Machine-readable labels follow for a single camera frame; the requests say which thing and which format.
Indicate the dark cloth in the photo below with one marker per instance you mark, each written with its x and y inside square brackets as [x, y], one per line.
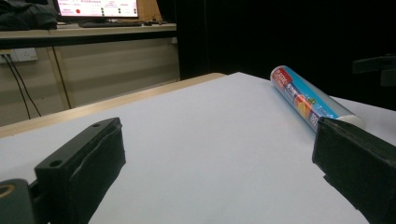
[26, 15]

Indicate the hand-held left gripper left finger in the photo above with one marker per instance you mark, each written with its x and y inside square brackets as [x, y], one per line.
[84, 161]

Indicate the white wall socket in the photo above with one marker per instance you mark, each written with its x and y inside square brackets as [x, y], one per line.
[24, 54]

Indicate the black keyboard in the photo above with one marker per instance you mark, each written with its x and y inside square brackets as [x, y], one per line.
[109, 24]

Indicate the dark metal stand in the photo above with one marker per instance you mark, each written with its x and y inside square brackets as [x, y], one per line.
[376, 68]

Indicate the computer monitor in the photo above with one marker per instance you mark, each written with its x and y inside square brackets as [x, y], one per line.
[97, 8]

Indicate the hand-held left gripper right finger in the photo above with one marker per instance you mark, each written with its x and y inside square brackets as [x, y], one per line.
[358, 158]

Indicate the blue plastic wrap roll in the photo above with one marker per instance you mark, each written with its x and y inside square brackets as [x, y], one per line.
[306, 96]

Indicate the beige desk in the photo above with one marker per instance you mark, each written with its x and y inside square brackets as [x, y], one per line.
[93, 62]

